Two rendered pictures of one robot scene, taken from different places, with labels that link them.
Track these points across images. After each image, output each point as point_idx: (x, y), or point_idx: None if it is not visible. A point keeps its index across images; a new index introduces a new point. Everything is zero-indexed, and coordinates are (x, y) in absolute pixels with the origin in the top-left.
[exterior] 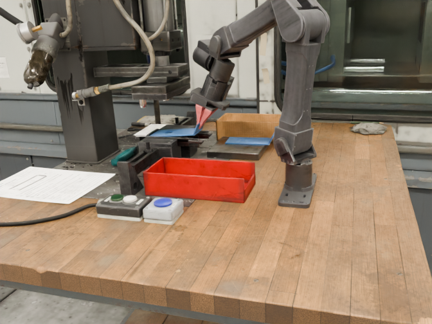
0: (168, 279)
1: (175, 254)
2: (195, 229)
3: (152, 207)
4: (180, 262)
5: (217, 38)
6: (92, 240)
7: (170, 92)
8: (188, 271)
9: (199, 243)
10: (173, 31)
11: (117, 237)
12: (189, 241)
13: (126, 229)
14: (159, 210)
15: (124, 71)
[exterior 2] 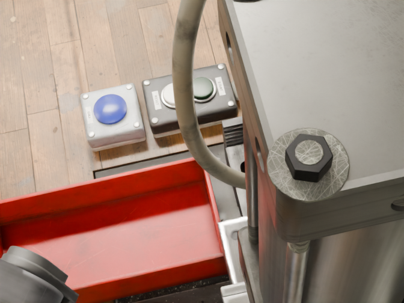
0: (16, 2)
1: (36, 45)
2: (40, 108)
3: (119, 91)
4: (19, 33)
5: (9, 249)
6: (174, 23)
7: (226, 264)
8: (0, 23)
9: (16, 80)
10: (247, 277)
11: (143, 44)
12: (32, 78)
13: (147, 67)
14: (103, 89)
15: None
